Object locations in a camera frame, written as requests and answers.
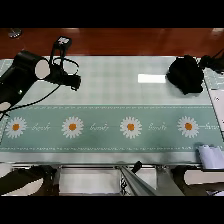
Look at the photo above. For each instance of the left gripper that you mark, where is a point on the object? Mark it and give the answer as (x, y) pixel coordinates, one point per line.
(68, 80)

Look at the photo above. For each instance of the black garment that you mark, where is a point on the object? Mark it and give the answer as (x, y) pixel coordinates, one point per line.
(185, 75)

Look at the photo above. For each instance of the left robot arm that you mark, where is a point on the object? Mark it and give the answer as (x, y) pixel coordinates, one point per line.
(20, 71)

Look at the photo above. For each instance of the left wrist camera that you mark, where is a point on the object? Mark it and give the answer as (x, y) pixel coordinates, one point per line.
(62, 41)

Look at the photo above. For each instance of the silver frame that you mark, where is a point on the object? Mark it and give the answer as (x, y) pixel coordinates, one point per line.
(140, 186)

